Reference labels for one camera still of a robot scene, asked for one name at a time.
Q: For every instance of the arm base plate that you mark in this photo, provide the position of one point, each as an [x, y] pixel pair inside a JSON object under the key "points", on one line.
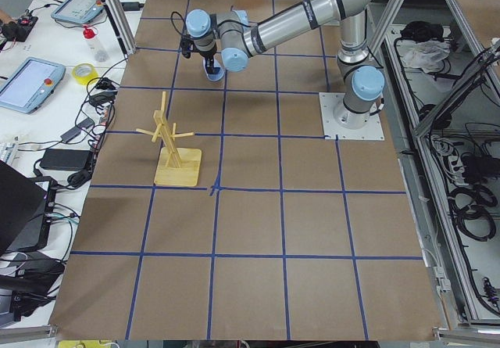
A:
{"points": [[339, 123]]}

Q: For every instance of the light blue plastic cup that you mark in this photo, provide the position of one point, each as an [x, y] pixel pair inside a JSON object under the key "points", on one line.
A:
{"points": [[213, 70]]}

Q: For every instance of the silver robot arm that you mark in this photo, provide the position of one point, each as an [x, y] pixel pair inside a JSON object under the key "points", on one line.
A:
{"points": [[226, 42]]}

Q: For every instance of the teach pendant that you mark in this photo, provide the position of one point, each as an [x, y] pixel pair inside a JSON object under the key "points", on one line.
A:
{"points": [[31, 84], [78, 12]]}

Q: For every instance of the white crumpled cloth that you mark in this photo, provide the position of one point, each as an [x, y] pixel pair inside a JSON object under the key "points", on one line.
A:
{"points": [[427, 56]]}

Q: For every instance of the upper teach pendant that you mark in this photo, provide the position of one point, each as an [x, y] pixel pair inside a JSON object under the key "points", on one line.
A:
{"points": [[78, 12]]}

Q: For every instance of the lower teach pendant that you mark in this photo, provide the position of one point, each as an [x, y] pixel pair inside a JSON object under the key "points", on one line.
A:
{"points": [[31, 84]]}

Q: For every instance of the black laptop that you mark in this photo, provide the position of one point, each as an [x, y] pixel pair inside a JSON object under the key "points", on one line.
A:
{"points": [[25, 206]]}

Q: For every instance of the yellow tape roll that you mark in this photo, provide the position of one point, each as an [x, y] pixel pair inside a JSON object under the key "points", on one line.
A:
{"points": [[84, 73]]}

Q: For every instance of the red capped squeeze bottle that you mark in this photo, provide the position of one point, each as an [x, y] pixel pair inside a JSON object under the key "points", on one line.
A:
{"points": [[94, 44]]}

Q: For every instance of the wooden cup rack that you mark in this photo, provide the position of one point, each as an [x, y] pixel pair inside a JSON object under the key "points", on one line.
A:
{"points": [[176, 166]]}

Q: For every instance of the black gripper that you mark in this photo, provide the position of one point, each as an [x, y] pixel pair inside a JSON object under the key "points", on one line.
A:
{"points": [[207, 56]]}

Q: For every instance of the black power adapter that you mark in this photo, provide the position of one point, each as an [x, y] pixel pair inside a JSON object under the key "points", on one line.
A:
{"points": [[65, 159]]}

